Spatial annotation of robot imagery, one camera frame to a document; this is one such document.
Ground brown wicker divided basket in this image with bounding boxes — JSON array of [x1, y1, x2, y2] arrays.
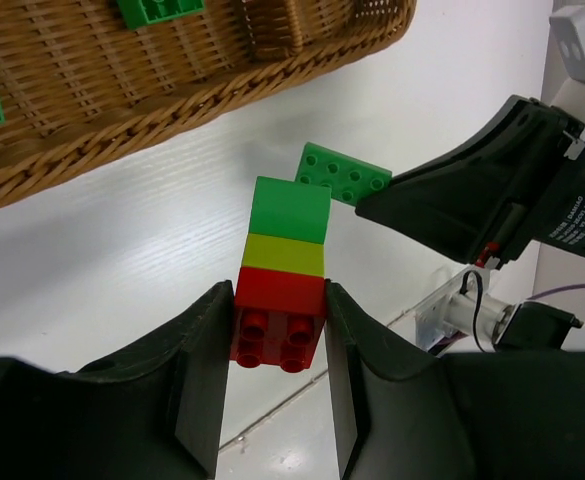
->
[[0, 1, 416, 208]]

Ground red green legos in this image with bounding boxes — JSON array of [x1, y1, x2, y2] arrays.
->
[[230, 176, 331, 373]]

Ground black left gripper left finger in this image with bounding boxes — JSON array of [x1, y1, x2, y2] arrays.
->
[[0, 281, 233, 479]]

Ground dark green square lego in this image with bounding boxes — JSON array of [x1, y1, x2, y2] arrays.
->
[[117, 0, 204, 30]]

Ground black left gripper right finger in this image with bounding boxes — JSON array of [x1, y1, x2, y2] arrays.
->
[[326, 282, 585, 479]]

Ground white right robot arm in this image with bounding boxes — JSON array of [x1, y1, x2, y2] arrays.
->
[[355, 1, 585, 353]]

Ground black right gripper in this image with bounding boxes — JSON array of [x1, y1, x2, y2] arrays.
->
[[355, 95, 585, 269]]

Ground dark green lego plate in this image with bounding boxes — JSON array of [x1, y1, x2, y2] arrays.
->
[[295, 142, 392, 206]]

